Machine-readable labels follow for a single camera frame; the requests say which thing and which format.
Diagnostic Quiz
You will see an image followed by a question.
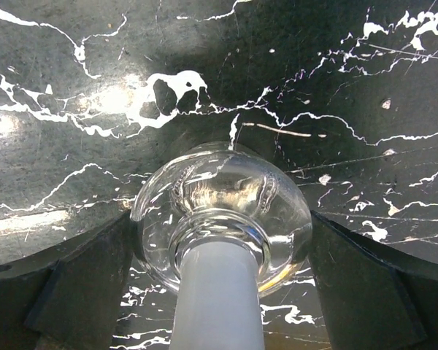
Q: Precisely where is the glass flask with stopper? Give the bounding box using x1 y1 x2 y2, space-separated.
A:
131 142 312 349

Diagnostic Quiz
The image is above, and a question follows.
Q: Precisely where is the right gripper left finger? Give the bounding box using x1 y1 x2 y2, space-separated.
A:
0 212 135 349

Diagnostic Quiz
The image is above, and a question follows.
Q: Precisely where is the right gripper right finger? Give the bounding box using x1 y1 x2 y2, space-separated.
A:
309 211 438 349

